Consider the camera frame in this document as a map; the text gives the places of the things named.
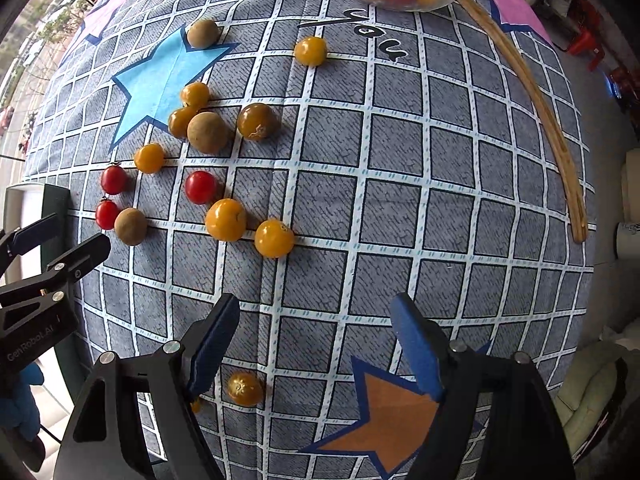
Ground long wooden strip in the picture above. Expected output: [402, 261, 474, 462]
[457, 0, 591, 245]

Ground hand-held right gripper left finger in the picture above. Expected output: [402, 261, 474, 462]
[52, 294, 241, 480]

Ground red cherry tomato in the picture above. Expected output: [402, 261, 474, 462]
[184, 170, 219, 205]
[95, 199, 121, 231]
[100, 164, 128, 196]

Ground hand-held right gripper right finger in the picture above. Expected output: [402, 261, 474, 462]
[390, 292, 576, 480]

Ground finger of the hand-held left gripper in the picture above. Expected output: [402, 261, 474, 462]
[0, 212, 60, 281]
[0, 232, 112, 328]

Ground red plastic stool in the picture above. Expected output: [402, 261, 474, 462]
[567, 0, 608, 71]

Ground pale green cushioned chair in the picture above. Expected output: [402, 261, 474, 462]
[555, 340, 640, 461]

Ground red boxes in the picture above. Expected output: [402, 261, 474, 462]
[607, 67, 640, 111]

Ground dark yellow cherry tomato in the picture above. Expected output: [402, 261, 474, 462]
[167, 106, 198, 139]
[227, 370, 264, 407]
[236, 102, 279, 141]

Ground person's left forearm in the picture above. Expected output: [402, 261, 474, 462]
[0, 364, 42, 442]

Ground checked tablecloth with stars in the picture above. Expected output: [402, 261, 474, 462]
[22, 0, 598, 480]

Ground white bucket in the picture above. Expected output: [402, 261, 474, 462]
[616, 220, 640, 263]

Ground brown longan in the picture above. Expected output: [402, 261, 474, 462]
[186, 19, 220, 50]
[114, 207, 149, 247]
[187, 111, 234, 155]

